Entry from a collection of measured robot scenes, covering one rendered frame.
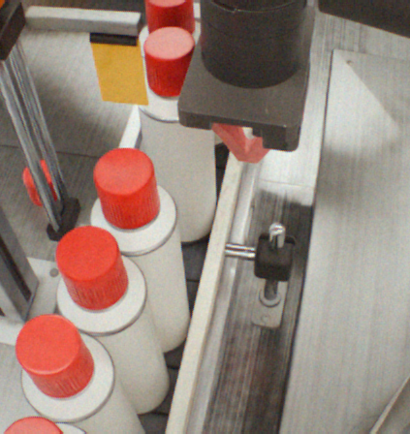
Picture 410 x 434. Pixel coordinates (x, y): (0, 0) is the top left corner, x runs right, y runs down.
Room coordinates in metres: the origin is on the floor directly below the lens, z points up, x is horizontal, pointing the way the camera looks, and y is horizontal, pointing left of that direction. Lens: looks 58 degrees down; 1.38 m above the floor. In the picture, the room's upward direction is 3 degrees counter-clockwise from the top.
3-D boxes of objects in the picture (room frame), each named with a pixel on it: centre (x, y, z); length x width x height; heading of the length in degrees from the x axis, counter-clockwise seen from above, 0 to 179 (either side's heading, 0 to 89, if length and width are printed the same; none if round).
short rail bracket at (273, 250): (0.26, -0.05, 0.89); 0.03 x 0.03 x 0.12; 76
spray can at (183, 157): (0.32, 0.02, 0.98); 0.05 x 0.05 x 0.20
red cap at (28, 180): (0.39, 0.16, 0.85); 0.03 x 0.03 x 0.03
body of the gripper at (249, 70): (0.28, -0.03, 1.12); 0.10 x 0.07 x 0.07; 165
